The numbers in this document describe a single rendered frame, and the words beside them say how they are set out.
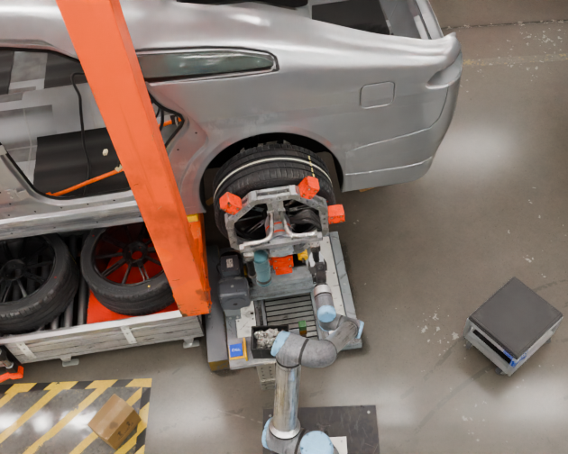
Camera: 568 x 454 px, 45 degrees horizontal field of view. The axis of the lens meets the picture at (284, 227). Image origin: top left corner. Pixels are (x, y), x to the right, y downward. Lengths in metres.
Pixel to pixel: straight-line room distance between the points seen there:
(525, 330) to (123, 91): 2.54
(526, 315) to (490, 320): 0.20
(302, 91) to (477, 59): 2.85
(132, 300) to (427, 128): 1.90
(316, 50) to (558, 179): 2.47
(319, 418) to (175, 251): 1.19
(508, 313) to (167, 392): 2.02
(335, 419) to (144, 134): 1.86
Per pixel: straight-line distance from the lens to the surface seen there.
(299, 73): 3.22
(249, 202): 3.42
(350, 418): 3.71
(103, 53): 2.40
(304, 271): 4.20
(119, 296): 3.99
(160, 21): 3.21
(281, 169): 3.45
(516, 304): 4.07
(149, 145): 2.69
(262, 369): 3.84
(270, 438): 3.37
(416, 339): 4.25
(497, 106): 5.52
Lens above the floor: 3.79
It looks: 54 degrees down
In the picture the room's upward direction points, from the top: 7 degrees counter-clockwise
